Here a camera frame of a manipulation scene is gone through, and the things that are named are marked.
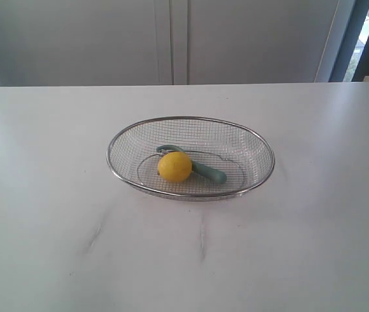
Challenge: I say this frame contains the yellow lemon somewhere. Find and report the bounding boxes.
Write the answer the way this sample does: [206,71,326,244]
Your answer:
[157,151,192,183]

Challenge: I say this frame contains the teal handled peeler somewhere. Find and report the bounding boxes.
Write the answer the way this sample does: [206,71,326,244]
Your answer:
[156,145,227,185]

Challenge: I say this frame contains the white cabinet doors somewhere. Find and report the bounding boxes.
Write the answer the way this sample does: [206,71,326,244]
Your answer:
[0,1,338,86]

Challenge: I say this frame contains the oval wire mesh basket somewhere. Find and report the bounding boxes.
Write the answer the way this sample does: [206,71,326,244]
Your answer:
[107,116,275,201]

